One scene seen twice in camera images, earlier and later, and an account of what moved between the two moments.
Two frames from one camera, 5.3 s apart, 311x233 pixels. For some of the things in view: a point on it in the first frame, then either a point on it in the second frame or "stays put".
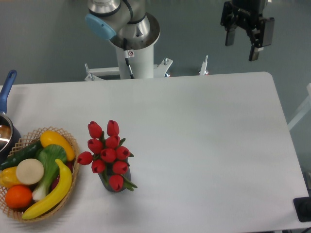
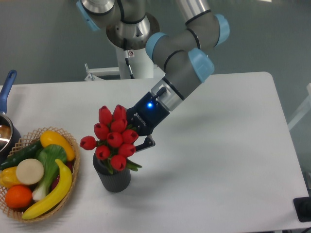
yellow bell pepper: (8, 177) stays put
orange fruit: (18, 196) stays put
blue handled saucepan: (10, 136) stays put
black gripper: (246, 14) → (145, 116)
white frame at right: (303, 110) stays put
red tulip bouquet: (109, 156) → (114, 139)
